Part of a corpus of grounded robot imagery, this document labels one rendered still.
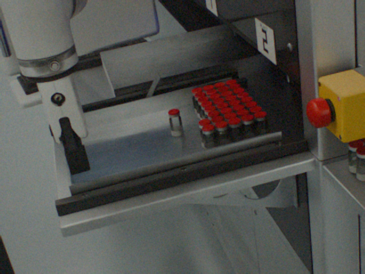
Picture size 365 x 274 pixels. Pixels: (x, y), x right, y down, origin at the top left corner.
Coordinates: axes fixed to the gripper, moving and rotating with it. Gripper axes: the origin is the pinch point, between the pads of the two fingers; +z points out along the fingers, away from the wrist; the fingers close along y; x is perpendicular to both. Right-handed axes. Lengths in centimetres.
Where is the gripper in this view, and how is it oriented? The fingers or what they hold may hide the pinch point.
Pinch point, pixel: (77, 160)
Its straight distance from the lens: 93.5
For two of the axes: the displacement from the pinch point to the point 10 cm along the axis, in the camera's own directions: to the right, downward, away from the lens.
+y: -2.4, -4.1, 8.8
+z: 1.6, 8.7, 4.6
